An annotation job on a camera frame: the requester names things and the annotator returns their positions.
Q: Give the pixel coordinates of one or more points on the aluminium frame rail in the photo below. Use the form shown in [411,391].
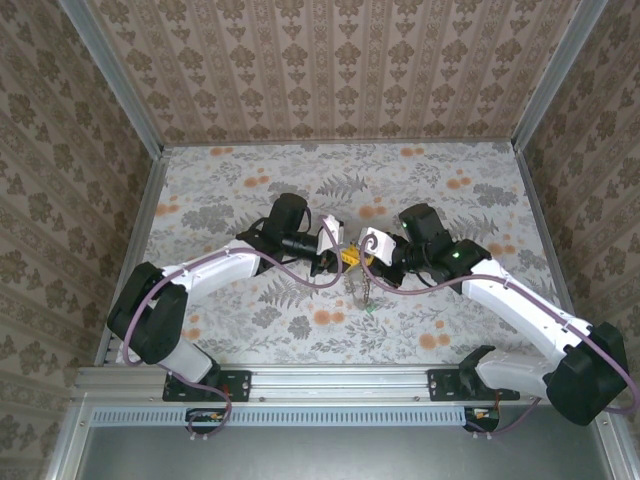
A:
[145,210]
[450,143]
[65,445]
[543,225]
[340,385]
[616,455]

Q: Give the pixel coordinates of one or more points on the key with green tag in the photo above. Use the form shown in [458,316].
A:
[370,309]

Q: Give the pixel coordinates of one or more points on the grey metal panel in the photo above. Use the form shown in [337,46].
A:
[325,455]

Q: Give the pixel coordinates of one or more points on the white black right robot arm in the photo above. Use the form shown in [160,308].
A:
[520,310]

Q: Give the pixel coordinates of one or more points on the aluminium frame post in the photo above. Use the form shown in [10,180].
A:
[112,75]
[558,75]

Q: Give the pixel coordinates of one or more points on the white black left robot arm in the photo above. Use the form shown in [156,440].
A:
[215,267]

